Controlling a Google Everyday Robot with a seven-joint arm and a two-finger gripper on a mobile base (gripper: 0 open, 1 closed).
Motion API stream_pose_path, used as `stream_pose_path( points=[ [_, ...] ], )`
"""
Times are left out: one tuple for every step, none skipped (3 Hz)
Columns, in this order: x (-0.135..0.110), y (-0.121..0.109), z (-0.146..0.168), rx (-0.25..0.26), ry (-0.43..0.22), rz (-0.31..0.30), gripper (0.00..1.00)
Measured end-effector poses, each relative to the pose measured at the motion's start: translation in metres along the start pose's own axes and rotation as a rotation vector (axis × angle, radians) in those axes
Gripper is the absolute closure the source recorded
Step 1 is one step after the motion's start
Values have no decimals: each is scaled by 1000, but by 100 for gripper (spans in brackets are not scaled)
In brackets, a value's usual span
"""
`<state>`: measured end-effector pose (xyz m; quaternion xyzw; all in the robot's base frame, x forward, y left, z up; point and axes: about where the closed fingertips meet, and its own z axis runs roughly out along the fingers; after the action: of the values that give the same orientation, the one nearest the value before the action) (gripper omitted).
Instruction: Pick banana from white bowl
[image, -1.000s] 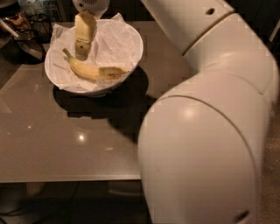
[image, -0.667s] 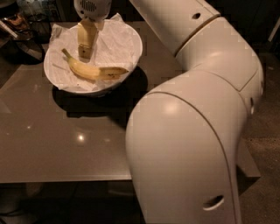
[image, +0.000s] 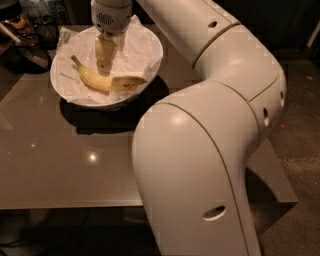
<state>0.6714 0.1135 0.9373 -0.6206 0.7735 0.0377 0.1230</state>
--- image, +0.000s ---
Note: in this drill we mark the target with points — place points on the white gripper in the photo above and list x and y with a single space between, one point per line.
112 19

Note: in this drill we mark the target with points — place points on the yellow banana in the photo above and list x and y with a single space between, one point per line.
106 83

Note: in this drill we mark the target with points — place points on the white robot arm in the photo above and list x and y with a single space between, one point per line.
190 150

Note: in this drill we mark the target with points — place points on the white bowl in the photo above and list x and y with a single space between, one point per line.
146 66

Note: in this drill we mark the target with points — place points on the white paper towel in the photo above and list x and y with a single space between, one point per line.
140 50

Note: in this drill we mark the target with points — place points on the dark appliance clutter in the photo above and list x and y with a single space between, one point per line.
27 32

